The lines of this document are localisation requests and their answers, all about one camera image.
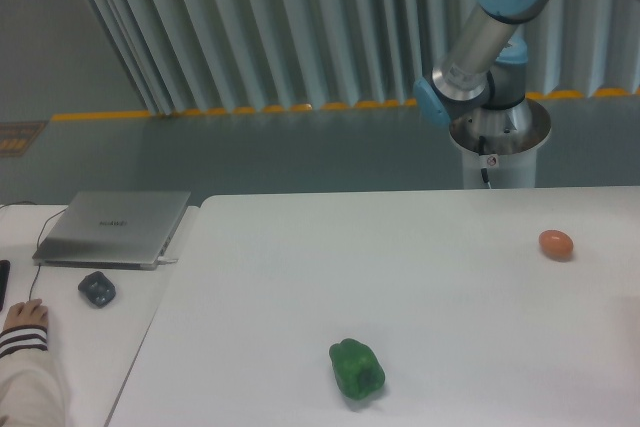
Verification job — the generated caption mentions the brown egg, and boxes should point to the brown egg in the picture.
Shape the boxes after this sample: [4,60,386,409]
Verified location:
[538,230,574,259]

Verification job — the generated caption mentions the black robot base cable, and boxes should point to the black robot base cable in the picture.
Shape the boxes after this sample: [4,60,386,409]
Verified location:
[477,134,493,190]

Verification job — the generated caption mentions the black phone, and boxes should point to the black phone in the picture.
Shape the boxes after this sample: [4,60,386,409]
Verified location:
[0,260,11,311]

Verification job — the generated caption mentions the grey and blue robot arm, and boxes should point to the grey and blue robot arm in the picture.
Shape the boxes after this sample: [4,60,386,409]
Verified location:
[414,0,549,126]

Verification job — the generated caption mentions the white striped sleeve forearm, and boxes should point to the white striped sleeve forearm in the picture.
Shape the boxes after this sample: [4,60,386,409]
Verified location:
[1,325,66,426]

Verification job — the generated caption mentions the person's hand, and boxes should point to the person's hand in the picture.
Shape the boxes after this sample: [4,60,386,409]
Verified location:
[2,299,49,331]

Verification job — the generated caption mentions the black mouse cable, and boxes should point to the black mouse cable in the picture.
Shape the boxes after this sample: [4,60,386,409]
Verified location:
[0,201,70,300]

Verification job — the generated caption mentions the green bell pepper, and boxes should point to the green bell pepper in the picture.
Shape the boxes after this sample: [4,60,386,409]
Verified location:
[329,338,386,401]

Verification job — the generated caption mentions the dark grey small tray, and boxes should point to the dark grey small tray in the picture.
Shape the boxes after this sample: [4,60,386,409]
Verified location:
[78,271,117,308]

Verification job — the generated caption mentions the silver closed laptop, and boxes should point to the silver closed laptop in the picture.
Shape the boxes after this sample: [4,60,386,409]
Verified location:
[32,191,190,270]

